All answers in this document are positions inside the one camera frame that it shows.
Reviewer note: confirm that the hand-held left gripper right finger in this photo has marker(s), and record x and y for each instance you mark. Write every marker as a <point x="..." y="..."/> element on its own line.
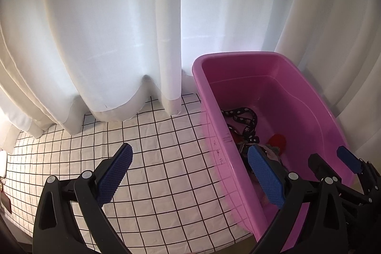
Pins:
<point x="266" y="179"/>

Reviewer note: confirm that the cream curtain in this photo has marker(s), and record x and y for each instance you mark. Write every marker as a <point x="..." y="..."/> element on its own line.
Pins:
<point x="29" y="78"/>
<point x="342" y="48"/>

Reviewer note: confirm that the white sheer curtain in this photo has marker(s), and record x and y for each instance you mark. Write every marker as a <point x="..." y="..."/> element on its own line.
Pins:
<point x="134" y="33"/>

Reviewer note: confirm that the white small device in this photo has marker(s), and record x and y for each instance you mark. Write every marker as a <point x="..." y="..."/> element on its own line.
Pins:
<point x="3" y="163"/>

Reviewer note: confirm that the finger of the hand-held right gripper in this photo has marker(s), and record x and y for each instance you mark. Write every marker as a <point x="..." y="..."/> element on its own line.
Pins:
<point x="349" y="158"/>
<point x="320" y="163"/>

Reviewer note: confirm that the black small object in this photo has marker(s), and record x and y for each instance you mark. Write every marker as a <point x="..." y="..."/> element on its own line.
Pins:
<point x="6" y="202"/>

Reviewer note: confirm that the white black-checked cloth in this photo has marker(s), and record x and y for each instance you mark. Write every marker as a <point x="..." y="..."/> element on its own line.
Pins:
<point x="148" y="152"/>

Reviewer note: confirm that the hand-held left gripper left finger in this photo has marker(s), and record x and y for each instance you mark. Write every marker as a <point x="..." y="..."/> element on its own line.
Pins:
<point x="116" y="176"/>

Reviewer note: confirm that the pink plastic bin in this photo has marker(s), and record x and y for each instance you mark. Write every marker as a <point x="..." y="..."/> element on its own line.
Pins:
<point x="285" y="99"/>

